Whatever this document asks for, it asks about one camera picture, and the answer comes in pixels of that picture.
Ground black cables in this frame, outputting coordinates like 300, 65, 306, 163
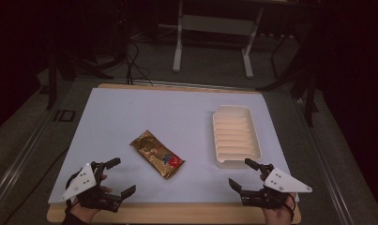
123, 39, 154, 86

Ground person's right hand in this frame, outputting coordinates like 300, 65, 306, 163
259, 173, 297, 225

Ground white metal desk frame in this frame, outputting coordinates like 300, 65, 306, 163
172, 0, 266, 80

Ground metal floor rail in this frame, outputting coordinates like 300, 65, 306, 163
294, 97, 357, 225
0, 93, 64, 217

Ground person's left hand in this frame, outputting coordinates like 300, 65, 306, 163
66, 173, 113, 225

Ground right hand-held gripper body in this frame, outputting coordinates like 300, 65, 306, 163
239, 163, 313, 211

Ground cream ribbed plastic tray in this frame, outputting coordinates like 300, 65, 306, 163
212, 104, 263, 170

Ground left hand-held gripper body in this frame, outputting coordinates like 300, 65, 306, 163
59, 160, 123, 214

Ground black stand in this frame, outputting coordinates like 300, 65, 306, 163
45, 31, 115, 111
255, 31, 321, 128

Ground black floor bracket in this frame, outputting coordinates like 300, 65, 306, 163
53, 109, 77, 123

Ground gold foil snack packet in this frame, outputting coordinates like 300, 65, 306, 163
129, 129, 186, 180

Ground white table mat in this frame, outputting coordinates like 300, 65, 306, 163
48, 87, 300, 206

